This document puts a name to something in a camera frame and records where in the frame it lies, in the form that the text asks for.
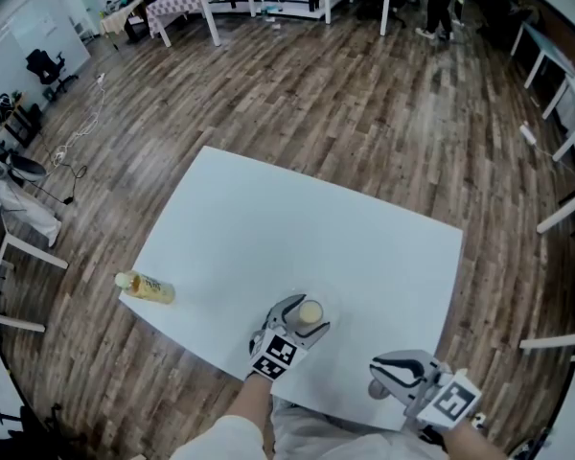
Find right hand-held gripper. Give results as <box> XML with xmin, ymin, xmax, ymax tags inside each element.
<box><xmin>369</xmin><ymin>349</ymin><xmax>483</xmax><ymax>434</ymax></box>

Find person's white shirt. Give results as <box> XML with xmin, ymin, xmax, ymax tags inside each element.
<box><xmin>269</xmin><ymin>397</ymin><xmax>452</xmax><ymax>460</ymax></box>

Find black side stand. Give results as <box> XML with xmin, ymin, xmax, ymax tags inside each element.
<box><xmin>0</xmin><ymin>91</ymin><xmax>45</xmax><ymax>149</ymax></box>

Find table with yellowish cloth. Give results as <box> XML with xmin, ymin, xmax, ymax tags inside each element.
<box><xmin>99</xmin><ymin>0</ymin><xmax>146</xmax><ymax>38</ymax></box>

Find long white table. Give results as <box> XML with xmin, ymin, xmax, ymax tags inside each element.
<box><xmin>518</xmin><ymin>174</ymin><xmax>575</xmax><ymax>364</ymax></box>

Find brown bottle with cream cap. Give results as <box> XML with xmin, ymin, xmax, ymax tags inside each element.
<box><xmin>286</xmin><ymin>299</ymin><xmax>326</xmax><ymax>337</ymax></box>

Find black floor stand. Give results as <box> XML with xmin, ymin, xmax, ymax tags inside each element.
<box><xmin>0</xmin><ymin>402</ymin><xmax>88</xmax><ymax>460</ymax></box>

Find black office chair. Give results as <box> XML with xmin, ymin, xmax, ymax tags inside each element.
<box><xmin>25</xmin><ymin>47</ymin><xmax>81</xmax><ymax>97</ymax></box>

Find blue top white table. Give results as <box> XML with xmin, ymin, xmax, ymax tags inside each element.
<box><xmin>509</xmin><ymin>20</ymin><xmax>575</xmax><ymax>90</ymax></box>

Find black floor cable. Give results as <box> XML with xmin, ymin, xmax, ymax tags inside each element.
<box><xmin>27</xmin><ymin>162</ymin><xmax>89</xmax><ymax>206</ymax></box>

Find black equipment pile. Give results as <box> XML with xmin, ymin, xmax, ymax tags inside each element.
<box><xmin>511</xmin><ymin>427</ymin><xmax>555</xmax><ymax>460</ymax></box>

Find white floor cable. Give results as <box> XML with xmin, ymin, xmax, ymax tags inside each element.
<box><xmin>51</xmin><ymin>71</ymin><xmax>108</xmax><ymax>168</ymax></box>

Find white frame table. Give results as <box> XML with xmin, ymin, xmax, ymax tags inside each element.
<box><xmin>0</xmin><ymin>188</ymin><xmax>71</xmax><ymax>334</ymax></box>

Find white power strip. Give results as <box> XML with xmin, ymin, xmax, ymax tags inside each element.
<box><xmin>518</xmin><ymin>121</ymin><xmax>539</xmax><ymax>147</ymax></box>

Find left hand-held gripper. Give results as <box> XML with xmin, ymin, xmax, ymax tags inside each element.
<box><xmin>247</xmin><ymin>294</ymin><xmax>332</xmax><ymax>383</ymax></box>

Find grey device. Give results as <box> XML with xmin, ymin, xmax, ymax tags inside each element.
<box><xmin>0</xmin><ymin>133</ymin><xmax>48</xmax><ymax>185</ymax></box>

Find person's left forearm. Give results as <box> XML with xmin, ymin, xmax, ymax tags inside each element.
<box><xmin>171</xmin><ymin>373</ymin><xmax>275</xmax><ymax>460</ymax></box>

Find white hanging cloth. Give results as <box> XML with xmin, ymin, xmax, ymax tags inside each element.
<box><xmin>0</xmin><ymin>178</ymin><xmax>63</xmax><ymax>249</ymax></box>

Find person's right forearm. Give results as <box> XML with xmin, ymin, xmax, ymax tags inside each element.
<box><xmin>446</xmin><ymin>421</ymin><xmax>515</xmax><ymax>460</ymax></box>

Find yellow drink bottle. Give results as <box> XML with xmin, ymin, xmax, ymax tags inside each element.
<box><xmin>114</xmin><ymin>270</ymin><xmax>177</xmax><ymax>307</ymax></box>

